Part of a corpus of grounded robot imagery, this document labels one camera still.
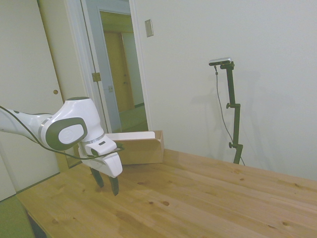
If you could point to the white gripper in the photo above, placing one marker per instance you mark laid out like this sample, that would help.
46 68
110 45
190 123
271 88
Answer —
109 164

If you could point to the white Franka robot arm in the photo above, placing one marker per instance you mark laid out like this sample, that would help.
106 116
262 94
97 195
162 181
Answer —
74 116

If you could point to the brown cardboard box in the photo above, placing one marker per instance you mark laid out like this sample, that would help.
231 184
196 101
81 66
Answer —
142 148

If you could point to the brass door hinge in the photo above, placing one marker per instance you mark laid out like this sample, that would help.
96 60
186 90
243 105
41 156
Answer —
96 76

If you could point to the white open door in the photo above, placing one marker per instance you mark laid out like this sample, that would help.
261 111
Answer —
101 74

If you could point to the white closet door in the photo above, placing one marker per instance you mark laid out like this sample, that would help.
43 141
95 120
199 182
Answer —
27 81

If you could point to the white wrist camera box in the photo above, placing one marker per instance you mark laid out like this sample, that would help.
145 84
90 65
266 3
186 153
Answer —
100 147

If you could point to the white door frame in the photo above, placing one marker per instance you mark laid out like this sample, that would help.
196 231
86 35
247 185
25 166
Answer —
140 64

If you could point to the black camera stand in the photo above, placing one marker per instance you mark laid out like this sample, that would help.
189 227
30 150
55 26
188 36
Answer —
233 111

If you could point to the metal wall switch plate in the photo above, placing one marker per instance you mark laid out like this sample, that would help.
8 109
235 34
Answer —
148 28

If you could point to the silver exterior camera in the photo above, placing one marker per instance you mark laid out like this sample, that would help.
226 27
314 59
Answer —
220 61

